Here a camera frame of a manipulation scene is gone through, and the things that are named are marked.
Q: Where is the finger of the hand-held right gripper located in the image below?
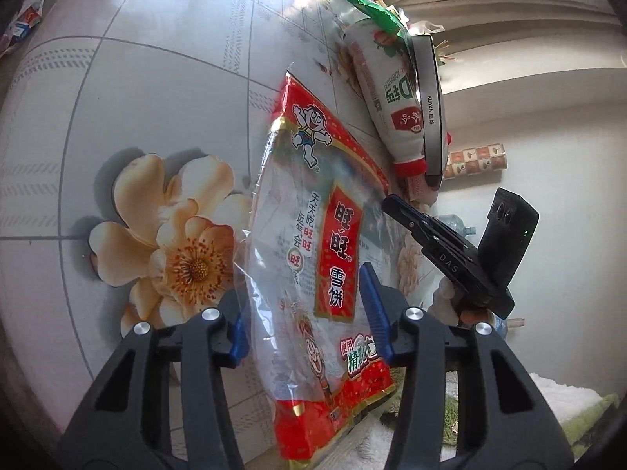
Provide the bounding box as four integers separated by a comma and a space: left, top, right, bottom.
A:
382, 195, 438, 251

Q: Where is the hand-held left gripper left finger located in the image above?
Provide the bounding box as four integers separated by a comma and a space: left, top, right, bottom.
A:
54, 288, 252, 470

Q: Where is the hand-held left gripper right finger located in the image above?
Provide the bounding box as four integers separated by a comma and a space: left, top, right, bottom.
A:
359, 262, 578, 470

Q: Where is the red rice cracker bag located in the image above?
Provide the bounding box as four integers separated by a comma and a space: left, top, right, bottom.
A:
234, 71, 399, 461

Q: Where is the white bottle with red cap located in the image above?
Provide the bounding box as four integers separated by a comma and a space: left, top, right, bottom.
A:
338, 17, 451, 179

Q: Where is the green snack bag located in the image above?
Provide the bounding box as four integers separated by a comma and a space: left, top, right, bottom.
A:
327, 0, 418, 67

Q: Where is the person's right hand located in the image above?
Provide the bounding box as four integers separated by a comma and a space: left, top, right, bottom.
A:
427, 277, 493, 329

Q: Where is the large clear water jug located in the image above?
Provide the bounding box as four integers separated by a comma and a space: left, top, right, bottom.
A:
436, 213, 477, 240

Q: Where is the patterned vinyl roll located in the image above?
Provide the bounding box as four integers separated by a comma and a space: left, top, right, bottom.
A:
443, 143, 510, 179

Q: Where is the white fluffy blanket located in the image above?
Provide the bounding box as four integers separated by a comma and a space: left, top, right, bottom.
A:
313, 372, 608, 470

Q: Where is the green fuzzy cloth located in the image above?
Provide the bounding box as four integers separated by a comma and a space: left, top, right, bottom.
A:
558, 394, 620, 458

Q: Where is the red white crumpled packet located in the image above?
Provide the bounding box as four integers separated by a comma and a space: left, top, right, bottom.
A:
0, 0, 47, 57

